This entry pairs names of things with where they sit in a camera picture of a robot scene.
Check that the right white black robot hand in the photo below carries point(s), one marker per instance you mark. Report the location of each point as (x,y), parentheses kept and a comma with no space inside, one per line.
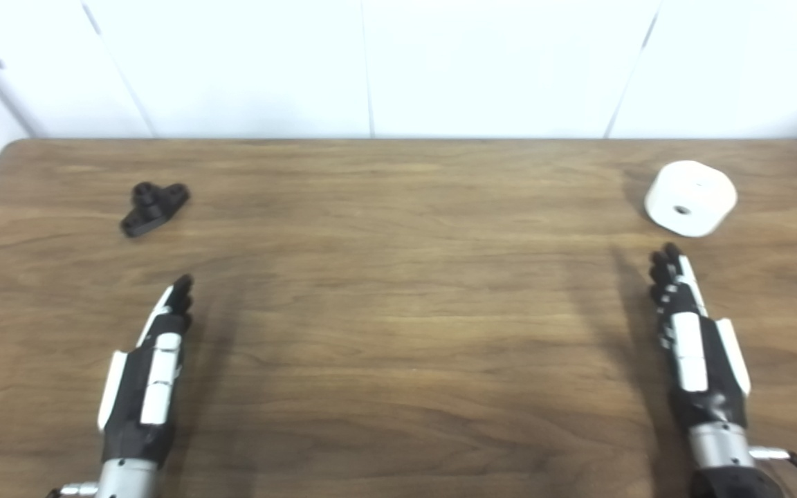
(692,360)

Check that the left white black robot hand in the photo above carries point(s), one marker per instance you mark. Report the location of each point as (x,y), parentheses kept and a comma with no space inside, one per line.
(153,387)

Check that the round white piece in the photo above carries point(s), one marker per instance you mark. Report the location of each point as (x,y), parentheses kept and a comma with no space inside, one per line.
(696,187)

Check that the black flanged holder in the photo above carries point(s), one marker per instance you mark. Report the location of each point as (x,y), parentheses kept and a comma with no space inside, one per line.
(153,207)

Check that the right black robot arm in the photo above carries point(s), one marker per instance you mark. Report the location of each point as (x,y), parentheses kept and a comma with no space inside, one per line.
(720,449)

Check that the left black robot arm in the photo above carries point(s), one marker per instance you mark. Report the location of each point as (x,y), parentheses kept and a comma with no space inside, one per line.
(127,481)

